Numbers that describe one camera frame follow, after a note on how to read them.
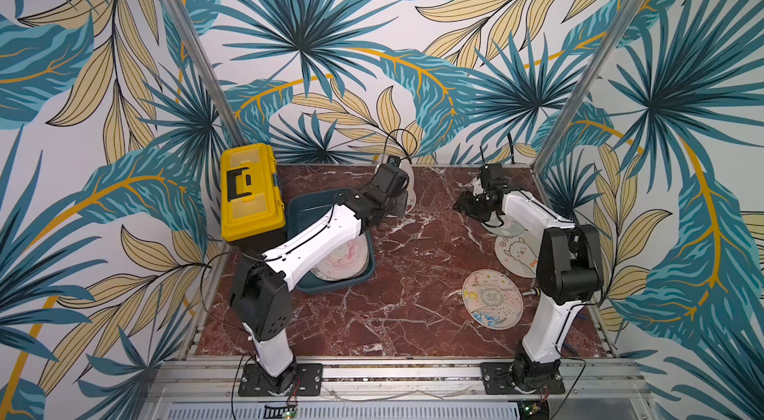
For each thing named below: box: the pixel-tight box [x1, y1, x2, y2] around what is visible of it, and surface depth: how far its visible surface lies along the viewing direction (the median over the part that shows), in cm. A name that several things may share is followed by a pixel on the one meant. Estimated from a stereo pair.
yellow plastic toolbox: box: [219, 142, 287, 253], surface depth 90 cm
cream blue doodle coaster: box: [461, 268, 525, 331], surface depth 89 cm
